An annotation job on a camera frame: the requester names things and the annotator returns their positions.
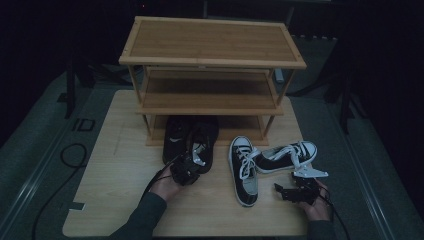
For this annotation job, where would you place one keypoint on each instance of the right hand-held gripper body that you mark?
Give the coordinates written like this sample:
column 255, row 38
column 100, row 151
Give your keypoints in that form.
column 304, row 191

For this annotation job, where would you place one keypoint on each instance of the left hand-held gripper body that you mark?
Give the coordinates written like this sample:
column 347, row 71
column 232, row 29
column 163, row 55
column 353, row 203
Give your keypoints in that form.
column 185, row 171

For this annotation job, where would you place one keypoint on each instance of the black white canvas shoe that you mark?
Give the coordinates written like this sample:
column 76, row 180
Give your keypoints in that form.
column 248, row 196
column 273, row 163

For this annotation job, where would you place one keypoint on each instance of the black mesh sneaker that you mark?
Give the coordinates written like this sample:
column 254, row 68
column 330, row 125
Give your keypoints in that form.
column 175, row 146
column 208, row 133

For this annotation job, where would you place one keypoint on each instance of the wooden three-tier shoe rack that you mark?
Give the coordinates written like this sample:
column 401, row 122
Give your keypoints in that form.
column 213, row 40

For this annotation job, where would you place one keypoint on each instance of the person's right hand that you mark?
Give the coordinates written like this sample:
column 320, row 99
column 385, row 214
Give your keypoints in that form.
column 316, row 210

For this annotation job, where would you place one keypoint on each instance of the person's left hand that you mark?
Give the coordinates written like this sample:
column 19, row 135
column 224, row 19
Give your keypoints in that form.
column 165, row 186

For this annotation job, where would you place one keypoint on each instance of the black metal stand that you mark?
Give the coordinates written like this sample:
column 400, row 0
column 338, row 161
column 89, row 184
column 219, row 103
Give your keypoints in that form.
column 345, row 110
column 70, row 96

